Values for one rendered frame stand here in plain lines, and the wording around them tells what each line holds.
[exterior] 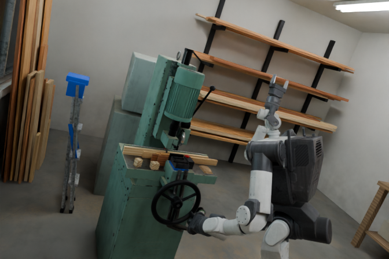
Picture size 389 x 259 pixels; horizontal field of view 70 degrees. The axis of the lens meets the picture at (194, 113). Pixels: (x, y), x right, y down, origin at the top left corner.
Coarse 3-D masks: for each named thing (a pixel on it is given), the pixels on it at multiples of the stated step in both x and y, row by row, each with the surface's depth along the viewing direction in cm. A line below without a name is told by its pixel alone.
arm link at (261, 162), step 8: (256, 144) 121; (264, 144) 119; (272, 144) 117; (256, 152) 119; (264, 152) 117; (272, 152) 115; (256, 160) 118; (264, 160) 117; (272, 160) 117; (256, 168) 116; (264, 168) 116; (272, 168) 119
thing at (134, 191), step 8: (120, 144) 209; (128, 144) 213; (120, 152) 199; (120, 168) 190; (128, 184) 167; (136, 184) 162; (128, 192) 164; (136, 192) 163; (144, 192) 165; (152, 192) 167; (184, 192) 176; (192, 192) 179; (192, 200) 181
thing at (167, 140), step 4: (164, 132) 181; (164, 136) 179; (168, 136) 175; (172, 136) 177; (176, 136) 180; (164, 140) 178; (168, 140) 173; (172, 140) 174; (176, 140) 175; (164, 144) 177; (168, 144) 174; (176, 144) 176; (168, 148) 175; (172, 148) 176
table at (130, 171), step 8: (120, 160) 172; (128, 160) 165; (144, 160) 172; (128, 168) 156; (136, 168) 159; (144, 168) 162; (160, 168) 168; (200, 168) 186; (128, 176) 158; (136, 176) 160; (144, 176) 162; (152, 176) 164; (160, 176) 166; (200, 176) 177; (208, 176) 180; (216, 176) 182
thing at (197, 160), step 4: (144, 152) 174; (148, 152) 175; (152, 152) 177; (156, 152) 179; (144, 156) 175; (148, 156) 176; (196, 160) 191; (200, 160) 192; (204, 160) 194; (208, 160) 195; (212, 160) 196; (216, 160) 198; (204, 164) 195; (208, 164) 196; (212, 164) 197
